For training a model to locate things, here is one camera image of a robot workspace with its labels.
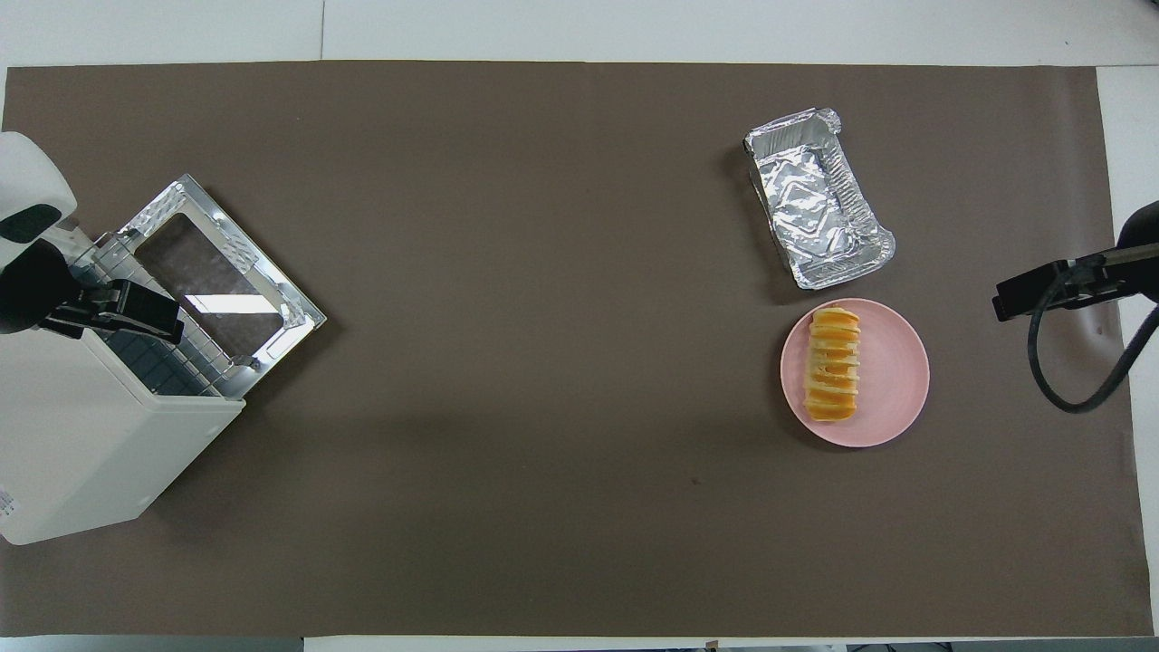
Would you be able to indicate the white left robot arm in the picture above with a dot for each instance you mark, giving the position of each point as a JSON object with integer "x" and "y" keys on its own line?
{"x": 27, "y": 172}

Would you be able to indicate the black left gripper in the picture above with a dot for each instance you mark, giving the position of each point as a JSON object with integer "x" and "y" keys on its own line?
{"x": 27, "y": 290}

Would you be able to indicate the aluminium foil tray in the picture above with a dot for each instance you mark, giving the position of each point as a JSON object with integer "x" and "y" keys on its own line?
{"x": 815, "y": 199}

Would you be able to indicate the brown table mat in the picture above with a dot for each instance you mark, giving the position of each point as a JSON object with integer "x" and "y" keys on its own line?
{"x": 543, "y": 317}

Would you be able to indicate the cream white toaster oven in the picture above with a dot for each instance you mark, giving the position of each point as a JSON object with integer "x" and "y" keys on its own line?
{"x": 72, "y": 435}

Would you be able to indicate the pink round plate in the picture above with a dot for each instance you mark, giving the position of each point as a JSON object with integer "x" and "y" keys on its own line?
{"x": 892, "y": 380}

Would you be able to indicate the yellow sliced bread loaf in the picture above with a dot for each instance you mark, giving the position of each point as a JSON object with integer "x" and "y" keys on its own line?
{"x": 833, "y": 371}

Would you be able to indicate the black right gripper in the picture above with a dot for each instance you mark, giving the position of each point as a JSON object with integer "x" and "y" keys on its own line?
{"x": 1145, "y": 226}

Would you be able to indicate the glass oven door metal frame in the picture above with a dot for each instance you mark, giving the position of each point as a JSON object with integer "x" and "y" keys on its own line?
{"x": 213, "y": 281}

